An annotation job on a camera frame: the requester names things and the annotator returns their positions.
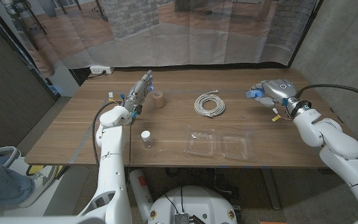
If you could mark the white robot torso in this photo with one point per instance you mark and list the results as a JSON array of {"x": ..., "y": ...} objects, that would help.
[{"x": 194, "y": 202}]

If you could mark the small brown cup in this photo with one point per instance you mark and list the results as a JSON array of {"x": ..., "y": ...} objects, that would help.
[{"x": 158, "y": 100}]

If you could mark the white sneaker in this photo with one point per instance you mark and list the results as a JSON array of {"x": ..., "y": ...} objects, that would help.
[{"x": 39, "y": 186}]

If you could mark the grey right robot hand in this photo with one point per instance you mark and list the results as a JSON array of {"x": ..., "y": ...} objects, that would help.
[{"x": 280, "y": 90}]

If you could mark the white floor platform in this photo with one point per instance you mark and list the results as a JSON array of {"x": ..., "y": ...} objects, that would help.
[{"x": 67, "y": 186}]

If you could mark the clear plastic clamshell container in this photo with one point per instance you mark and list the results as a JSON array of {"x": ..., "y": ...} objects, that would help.
[{"x": 200, "y": 144}]

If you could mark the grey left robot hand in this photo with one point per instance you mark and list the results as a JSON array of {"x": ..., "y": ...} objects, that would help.
[{"x": 137, "y": 93}]

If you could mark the clear bottle with white cap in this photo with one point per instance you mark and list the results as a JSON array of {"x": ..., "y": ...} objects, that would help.
[{"x": 147, "y": 140}]

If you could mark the printed room backdrop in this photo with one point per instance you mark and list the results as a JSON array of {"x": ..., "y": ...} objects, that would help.
[{"x": 166, "y": 37}]

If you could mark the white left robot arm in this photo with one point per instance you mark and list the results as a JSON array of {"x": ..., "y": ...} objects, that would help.
[{"x": 112, "y": 168}]

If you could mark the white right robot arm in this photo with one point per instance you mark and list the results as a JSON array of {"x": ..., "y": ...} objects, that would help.
[{"x": 337, "y": 146}]

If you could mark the white power strip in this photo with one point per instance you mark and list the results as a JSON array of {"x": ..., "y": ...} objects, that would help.
[{"x": 101, "y": 69}]

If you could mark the small blue toy camera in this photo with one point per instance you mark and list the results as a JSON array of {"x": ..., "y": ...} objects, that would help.
[{"x": 255, "y": 93}]

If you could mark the black backdrop stand pole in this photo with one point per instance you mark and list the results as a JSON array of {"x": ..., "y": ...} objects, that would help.
[
  {"x": 291, "y": 59},
  {"x": 52, "y": 88}
]

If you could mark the white cylinder with orange label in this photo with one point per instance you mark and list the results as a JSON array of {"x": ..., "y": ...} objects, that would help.
[{"x": 142, "y": 193}]

